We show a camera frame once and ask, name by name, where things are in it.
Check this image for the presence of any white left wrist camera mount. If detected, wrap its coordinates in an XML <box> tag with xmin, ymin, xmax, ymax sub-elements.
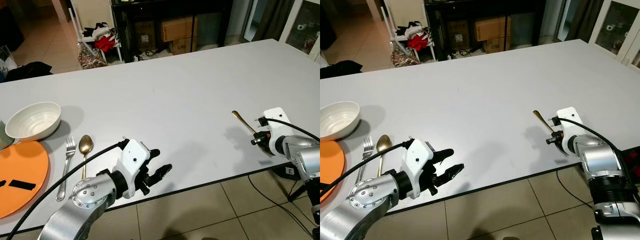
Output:
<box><xmin>116</xmin><ymin>138</ymin><xmax>152</xmax><ymax>198</ymax></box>
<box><xmin>402</xmin><ymin>139</ymin><xmax>435</xmax><ymax>197</ymax></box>

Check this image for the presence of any brown cardboard box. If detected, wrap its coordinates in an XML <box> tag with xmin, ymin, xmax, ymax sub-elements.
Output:
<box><xmin>474</xmin><ymin>17</ymin><xmax>511</xmax><ymax>42</ymax></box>
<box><xmin>161</xmin><ymin>17</ymin><xmax>198</xmax><ymax>42</ymax></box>

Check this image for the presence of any white rack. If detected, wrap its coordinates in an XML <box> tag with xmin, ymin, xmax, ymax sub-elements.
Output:
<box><xmin>69</xmin><ymin>0</ymin><xmax>123</xmax><ymax>66</ymax></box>
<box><xmin>382</xmin><ymin>0</ymin><xmax>436</xmax><ymax>63</ymax></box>

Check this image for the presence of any patterned bag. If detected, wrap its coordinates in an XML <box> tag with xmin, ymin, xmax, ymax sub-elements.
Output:
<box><xmin>391</xmin><ymin>42</ymin><xmax>421</xmax><ymax>67</ymax></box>
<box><xmin>78</xmin><ymin>42</ymin><xmax>108</xmax><ymax>70</ymax></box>

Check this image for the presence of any printed cardboard box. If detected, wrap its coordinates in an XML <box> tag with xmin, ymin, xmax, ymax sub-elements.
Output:
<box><xmin>170</xmin><ymin>39</ymin><xmax>198</xmax><ymax>55</ymax></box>
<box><xmin>484</xmin><ymin>39</ymin><xmax>511</xmax><ymax>53</ymax></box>

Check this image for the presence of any white glass cabinet door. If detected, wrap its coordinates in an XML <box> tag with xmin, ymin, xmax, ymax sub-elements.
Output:
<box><xmin>589</xmin><ymin>0</ymin><xmax>640</xmax><ymax>63</ymax></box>
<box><xmin>279</xmin><ymin>0</ymin><xmax>321</xmax><ymax>56</ymax></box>

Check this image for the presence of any orange plate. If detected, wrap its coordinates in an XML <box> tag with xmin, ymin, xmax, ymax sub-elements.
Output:
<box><xmin>320</xmin><ymin>140</ymin><xmax>346</xmax><ymax>204</ymax></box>
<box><xmin>0</xmin><ymin>140</ymin><xmax>51</xmax><ymax>220</ymax></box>

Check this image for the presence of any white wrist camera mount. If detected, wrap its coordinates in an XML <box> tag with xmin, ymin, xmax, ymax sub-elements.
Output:
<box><xmin>262</xmin><ymin>107</ymin><xmax>292</xmax><ymax>154</ymax></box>
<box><xmin>556</xmin><ymin>107</ymin><xmax>584</xmax><ymax>154</ymax></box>
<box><xmin>402</xmin><ymin>139</ymin><xmax>435</xmax><ymax>197</ymax></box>
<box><xmin>116</xmin><ymin>138</ymin><xmax>152</xmax><ymax>198</ymax></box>

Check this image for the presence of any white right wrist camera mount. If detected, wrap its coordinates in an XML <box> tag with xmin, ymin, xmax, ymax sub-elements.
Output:
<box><xmin>262</xmin><ymin>107</ymin><xmax>292</xmax><ymax>154</ymax></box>
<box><xmin>556</xmin><ymin>107</ymin><xmax>584</xmax><ymax>154</ymax></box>

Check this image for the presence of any black shelf cabinet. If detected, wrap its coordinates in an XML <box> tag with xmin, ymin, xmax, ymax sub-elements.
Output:
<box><xmin>424</xmin><ymin>0</ymin><xmax>546</xmax><ymax>58</ymax></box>
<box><xmin>111</xmin><ymin>0</ymin><xmax>233</xmax><ymax>63</ymax></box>

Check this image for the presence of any black cloth bundle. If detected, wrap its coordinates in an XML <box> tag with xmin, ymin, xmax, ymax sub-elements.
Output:
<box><xmin>5</xmin><ymin>61</ymin><xmax>53</xmax><ymax>82</ymax></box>
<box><xmin>320</xmin><ymin>60</ymin><xmax>363</xmax><ymax>80</ymax></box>

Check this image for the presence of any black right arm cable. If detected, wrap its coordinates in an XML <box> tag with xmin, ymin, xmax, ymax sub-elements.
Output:
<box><xmin>551</xmin><ymin>116</ymin><xmax>640</xmax><ymax>176</ymax></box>
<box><xmin>257</xmin><ymin>117</ymin><xmax>321</xmax><ymax>143</ymax></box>

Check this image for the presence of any black labelled stand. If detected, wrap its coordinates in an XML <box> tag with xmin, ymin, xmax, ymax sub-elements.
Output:
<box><xmin>272</xmin><ymin>165</ymin><xmax>308</xmax><ymax>202</ymax></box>

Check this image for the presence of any white ribbed bowl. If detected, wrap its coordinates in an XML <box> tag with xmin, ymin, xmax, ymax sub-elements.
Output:
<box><xmin>320</xmin><ymin>101</ymin><xmax>361</xmax><ymax>141</ymax></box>
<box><xmin>5</xmin><ymin>101</ymin><xmax>62</xmax><ymax>142</ymax></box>

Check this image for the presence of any silver fork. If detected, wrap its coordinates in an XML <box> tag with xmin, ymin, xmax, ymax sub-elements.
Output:
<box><xmin>356</xmin><ymin>136</ymin><xmax>374</xmax><ymax>187</ymax></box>
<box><xmin>56</xmin><ymin>136</ymin><xmax>77</xmax><ymax>202</ymax></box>

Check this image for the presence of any black floor cable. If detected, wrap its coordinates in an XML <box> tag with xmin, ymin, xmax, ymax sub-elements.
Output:
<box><xmin>555</xmin><ymin>170</ymin><xmax>597</xmax><ymax>210</ymax></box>
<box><xmin>247</xmin><ymin>174</ymin><xmax>316</xmax><ymax>237</ymax></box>

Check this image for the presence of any gold spoon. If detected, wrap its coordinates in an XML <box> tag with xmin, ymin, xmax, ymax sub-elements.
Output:
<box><xmin>78</xmin><ymin>134</ymin><xmax>94</xmax><ymax>181</ymax></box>
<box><xmin>533</xmin><ymin>110</ymin><xmax>556</xmax><ymax>134</ymax></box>
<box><xmin>376</xmin><ymin>134</ymin><xmax>393</xmax><ymax>177</ymax></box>
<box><xmin>232</xmin><ymin>110</ymin><xmax>258</xmax><ymax>135</ymax></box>

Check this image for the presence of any red cloth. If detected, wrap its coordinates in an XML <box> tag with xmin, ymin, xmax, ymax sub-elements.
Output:
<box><xmin>407</xmin><ymin>34</ymin><xmax>430</xmax><ymax>51</ymax></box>
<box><xmin>95</xmin><ymin>35</ymin><xmax>116</xmax><ymax>53</ymax></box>

